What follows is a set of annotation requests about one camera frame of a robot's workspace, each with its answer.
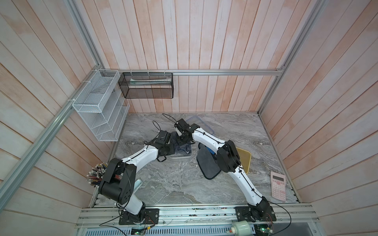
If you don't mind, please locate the clear lunch box blue rim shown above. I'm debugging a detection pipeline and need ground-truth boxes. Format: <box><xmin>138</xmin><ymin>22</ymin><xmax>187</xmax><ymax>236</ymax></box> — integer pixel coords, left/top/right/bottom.
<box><xmin>169</xmin><ymin>131</ymin><xmax>192</xmax><ymax>161</ymax></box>

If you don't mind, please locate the yellow lunch box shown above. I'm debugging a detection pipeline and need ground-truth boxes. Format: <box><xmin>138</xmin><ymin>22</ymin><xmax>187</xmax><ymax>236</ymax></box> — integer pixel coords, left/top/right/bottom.
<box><xmin>236</xmin><ymin>147</ymin><xmax>252</xmax><ymax>174</ymax></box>

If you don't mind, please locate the clear lunch box lid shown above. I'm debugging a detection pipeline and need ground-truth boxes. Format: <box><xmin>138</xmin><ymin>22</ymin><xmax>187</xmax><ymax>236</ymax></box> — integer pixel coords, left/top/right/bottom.
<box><xmin>186</xmin><ymin>115</ymin><xmax>215</xmax><ymax>135</ymax></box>

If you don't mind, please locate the dark grey cloth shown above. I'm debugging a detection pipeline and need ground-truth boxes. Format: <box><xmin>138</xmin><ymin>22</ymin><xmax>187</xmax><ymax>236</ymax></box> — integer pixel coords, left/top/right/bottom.
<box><xmin>170</xmin><ymin>131</ymin><xmax>192</xmax><ymax>155</ymax></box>

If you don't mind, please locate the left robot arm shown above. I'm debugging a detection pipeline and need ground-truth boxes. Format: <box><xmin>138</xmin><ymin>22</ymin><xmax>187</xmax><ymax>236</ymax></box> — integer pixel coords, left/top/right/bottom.
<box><xmin>98</xmin><ymin>130</ymin><xmax>174</xmax><ymax>215</ymax></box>

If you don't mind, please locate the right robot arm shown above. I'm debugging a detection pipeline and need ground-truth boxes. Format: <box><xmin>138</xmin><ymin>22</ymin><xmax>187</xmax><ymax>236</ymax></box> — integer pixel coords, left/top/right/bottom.
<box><xmin>174</xmin><ymin>119</ymin><xmax>270</xmax><ymax>221</ymax></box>

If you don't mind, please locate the pale green case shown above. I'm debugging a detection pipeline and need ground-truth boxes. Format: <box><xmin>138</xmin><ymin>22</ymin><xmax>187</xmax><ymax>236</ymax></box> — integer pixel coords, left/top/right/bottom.
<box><xmin>133</xmin><ymin>179</ymin><xmax>143</xmax><ymax>194</ymax></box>

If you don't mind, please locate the black mesh basket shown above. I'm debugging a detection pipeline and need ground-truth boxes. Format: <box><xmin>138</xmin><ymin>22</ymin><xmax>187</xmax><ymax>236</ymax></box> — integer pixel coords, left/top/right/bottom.
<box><xmin>118</xmin><ymin>72</ymin><xmax>174</xmax><ymax>99</ymax></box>

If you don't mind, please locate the red cup of pencils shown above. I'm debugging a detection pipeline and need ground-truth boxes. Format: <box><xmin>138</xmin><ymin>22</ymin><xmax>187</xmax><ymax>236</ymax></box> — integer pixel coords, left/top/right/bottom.
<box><xmin>87</xmin><ymin>163</ymin><xmax>108</xmax><ymax>187</ymax></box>

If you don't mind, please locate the pink calculator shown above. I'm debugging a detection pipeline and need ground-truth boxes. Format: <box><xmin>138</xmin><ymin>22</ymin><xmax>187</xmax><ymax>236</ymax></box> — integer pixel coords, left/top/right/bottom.
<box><xmin>270</xmin><ymin>172</ymin><xmax>286</xmax><ymax>202</ymax></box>

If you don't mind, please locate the white cylinder device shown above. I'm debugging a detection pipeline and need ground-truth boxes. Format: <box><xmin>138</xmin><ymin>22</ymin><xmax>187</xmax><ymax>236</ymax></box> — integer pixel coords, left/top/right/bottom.
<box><xmin>230</xmin><ymin>221</ymin><xmax>253</xmax><ymax>236</ymax></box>

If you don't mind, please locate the white wire mesh shelf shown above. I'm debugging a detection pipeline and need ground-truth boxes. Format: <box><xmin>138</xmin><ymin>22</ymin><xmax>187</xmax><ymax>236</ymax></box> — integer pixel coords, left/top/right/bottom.
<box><xmin>73</xmin><ymin>69</ymin><xmax>130</xmax><ymax>142</ymax></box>

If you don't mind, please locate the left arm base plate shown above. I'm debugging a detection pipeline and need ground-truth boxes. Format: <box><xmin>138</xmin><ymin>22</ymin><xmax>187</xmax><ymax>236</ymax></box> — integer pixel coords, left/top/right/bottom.
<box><xmin>119</xmin><ymin>208</ymin><xmax>159</xmax><ymax>225</ymax></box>

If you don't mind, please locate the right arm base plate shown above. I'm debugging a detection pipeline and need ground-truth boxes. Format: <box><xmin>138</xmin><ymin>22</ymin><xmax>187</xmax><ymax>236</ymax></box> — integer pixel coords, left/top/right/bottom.
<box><xmin>235</xmin><ymin>206</ymin><xmax>277</xmax><ymax>222</ymax></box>

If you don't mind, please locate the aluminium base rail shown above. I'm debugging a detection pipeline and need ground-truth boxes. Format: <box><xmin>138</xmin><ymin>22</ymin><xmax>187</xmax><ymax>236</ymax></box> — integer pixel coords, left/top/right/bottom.
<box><xmin>75</xmin><ymin>204</ymin><xmax>325</xmax><ymax>236</ymax></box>

